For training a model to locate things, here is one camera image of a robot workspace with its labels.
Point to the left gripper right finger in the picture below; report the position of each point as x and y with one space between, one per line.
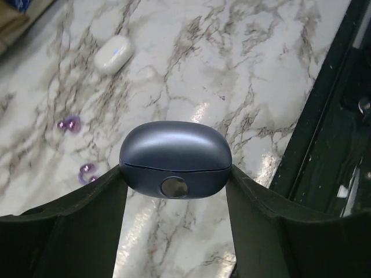
275 237

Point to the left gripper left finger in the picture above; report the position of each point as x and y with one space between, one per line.
76 235

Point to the purple earbud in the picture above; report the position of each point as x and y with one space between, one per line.
85 175
71 123

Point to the lavender earbud charging case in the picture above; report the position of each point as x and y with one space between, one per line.
175 160

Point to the white earbud case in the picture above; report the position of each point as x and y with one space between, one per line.
113 55

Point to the brown snack bag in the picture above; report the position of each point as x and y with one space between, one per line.
17 16

